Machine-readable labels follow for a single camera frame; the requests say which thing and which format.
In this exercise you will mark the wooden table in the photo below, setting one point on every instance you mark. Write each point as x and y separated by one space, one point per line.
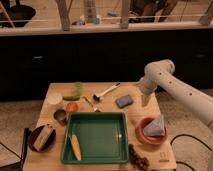
161 158

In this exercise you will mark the white handled brush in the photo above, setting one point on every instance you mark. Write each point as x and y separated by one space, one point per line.
99 96

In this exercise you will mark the orange bowl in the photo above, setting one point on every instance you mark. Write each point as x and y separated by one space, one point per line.
150 140

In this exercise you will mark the bunch of dark grapes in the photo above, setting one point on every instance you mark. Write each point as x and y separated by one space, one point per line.
140 163

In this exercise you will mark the yellow corn cob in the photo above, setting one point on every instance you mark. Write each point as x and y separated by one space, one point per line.
76 147

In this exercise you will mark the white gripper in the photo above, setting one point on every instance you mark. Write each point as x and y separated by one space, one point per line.
147 87

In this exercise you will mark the green plastic tray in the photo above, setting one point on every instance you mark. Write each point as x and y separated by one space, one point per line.
102 137

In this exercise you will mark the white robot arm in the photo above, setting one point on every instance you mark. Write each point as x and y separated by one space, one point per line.
160 73

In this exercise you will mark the small metal cup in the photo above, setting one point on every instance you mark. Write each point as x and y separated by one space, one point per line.
60 115

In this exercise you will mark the orange tomato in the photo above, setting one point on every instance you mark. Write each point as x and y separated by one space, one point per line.
71 107

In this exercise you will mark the metal spoon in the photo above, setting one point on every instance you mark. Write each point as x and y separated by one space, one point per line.
95 109

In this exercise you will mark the blue sponge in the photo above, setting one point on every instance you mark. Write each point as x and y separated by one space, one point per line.
124 101

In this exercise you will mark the grey blue cloth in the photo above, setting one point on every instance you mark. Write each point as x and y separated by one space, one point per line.
156 127

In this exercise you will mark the sandwich slice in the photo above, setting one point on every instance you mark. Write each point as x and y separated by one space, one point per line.
43 137

